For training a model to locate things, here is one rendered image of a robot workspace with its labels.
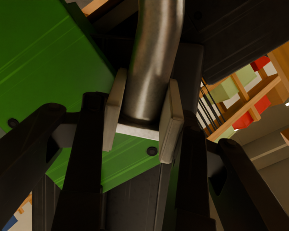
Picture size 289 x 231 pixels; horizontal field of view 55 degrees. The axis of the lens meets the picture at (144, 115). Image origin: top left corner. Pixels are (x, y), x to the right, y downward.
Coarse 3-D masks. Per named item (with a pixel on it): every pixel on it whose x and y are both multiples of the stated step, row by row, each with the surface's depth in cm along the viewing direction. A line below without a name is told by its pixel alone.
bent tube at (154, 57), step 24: (144, 0) 17; (168, 0) 16; (144, 24) 17; (168, 24) 17; (144, 48) 18; (168, 48) 18; (144, 72) 18; (168, 72) 19; (144, 96) 19; (120, 120) 20; (144, 120) 20
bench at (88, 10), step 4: (96, 0) 93; (100, 0) 95; (104, 0) 97; (92, 4) 94; (96, 4) 96; (100, 4) 98; (84, 8) 93; (88, 8) 95; (92, 8) 98; (96, 8) 100; (84, 12) 97; (88, 12) 99
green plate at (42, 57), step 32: (0, 0) 20; (32, 0) 20; (64, 0) 21; (0, 32) 21; (32, 32) 21; (64, 32) 21; (96, 32) 28; (0, 64) 22; (32, 64) 22; (64, 64) 22; (96, 64) 22; (0, 96) 23; (32, 96) 23; (64, 96) 23; (64, 160) 26; (128, 160) 26
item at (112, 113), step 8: (120, 72) 20; (120, 80) 18; (112, 88) 17; (120, 88) 17; (112, 96) 16; (120, 96) 16; (112, 104) 15; (120, 104) 15; (112, 112) 15; (104, 120) 15; (112, 120) 15; (104, 128) 15; (112, 128) 15; (104, 136) 15; (112, 136) 16; (104, 144) 16
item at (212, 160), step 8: (184, 112) 18; (192, 112) 18; (184, 120) 17; (192, 120) 17; (176, 144) 16; (208, 144) 15; (216, 144) 15; (176, 152) 15; (208, 152) 14; (216, 152) 14; (208, 160) 14; (216, 160) 14; (208, 168) 14; (216, 168) 14; (224, 168) 14; (208, 176) 14; (216, 176) 14; (224, 176) 14
